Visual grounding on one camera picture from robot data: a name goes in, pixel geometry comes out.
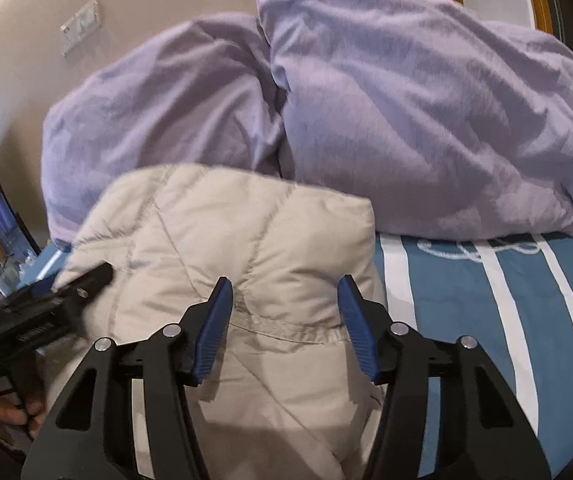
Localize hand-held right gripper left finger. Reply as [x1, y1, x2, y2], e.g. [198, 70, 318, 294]
[25, 276, 234, 480]

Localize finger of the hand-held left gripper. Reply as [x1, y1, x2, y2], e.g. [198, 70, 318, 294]
[49, 262, 114, 308]

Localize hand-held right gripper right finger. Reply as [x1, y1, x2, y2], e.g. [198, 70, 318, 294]
[337, 275, 552, 480]

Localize beige puffer jacket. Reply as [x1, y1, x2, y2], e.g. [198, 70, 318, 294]
[52, 162, 388, 480]

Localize blue white striped bed sheet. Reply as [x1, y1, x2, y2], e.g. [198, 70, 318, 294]
[16, 232, 573, 480]

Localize lavender pillow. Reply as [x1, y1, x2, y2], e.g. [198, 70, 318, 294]
[253, 0, 573, 245]
[40, 14, 288, 245]

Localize white wall switch plate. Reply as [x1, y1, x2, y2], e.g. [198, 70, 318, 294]
[59, 0, 102, 56]

